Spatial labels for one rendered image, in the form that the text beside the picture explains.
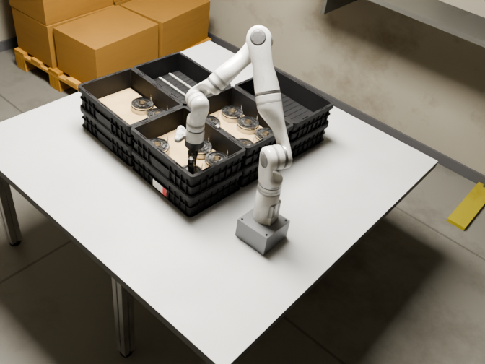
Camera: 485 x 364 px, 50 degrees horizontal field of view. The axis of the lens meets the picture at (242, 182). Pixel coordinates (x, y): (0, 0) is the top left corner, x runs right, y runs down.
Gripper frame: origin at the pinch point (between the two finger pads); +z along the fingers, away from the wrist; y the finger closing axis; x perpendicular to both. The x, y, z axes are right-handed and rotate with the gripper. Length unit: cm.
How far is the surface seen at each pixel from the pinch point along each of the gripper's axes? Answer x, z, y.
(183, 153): 5.6, 3.5, 11.6
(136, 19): 75, 39, 203
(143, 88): 32, -1, 50
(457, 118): -161, 48, 150
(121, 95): 42, 4, 48
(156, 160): 14.9, -0.2, -0.3
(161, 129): 17.5, 0.4, 21.7
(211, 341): -19, 16, -68
